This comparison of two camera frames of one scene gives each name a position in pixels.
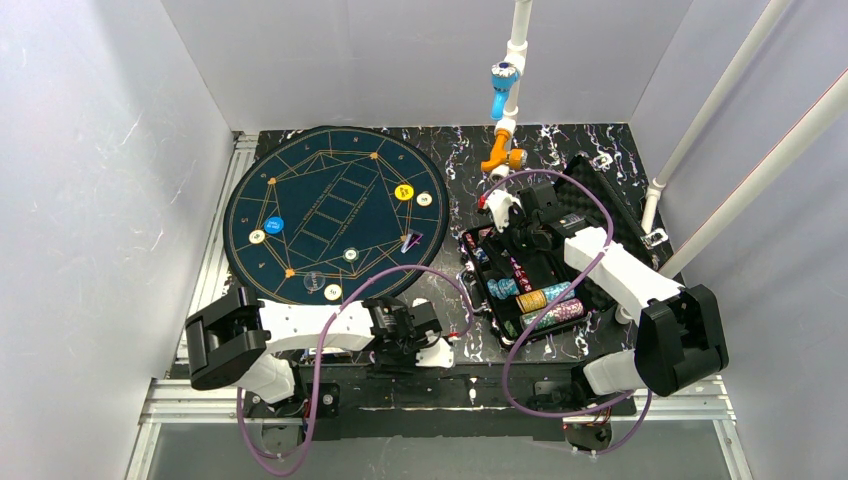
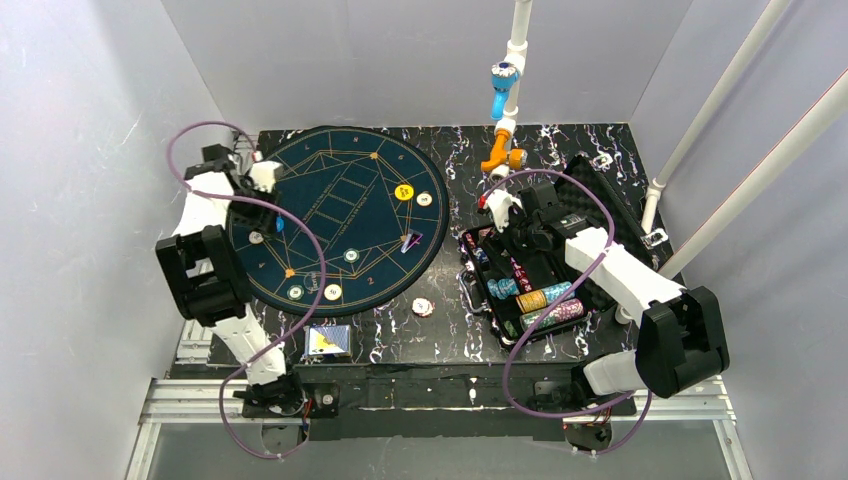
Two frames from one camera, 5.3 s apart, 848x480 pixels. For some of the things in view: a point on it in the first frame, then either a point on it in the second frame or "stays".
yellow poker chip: x=332 y=292 stays
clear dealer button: x=314 y=280 stays
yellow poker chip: x=424 y=198 stays
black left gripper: x=429 y=319 -> x=250 y=216
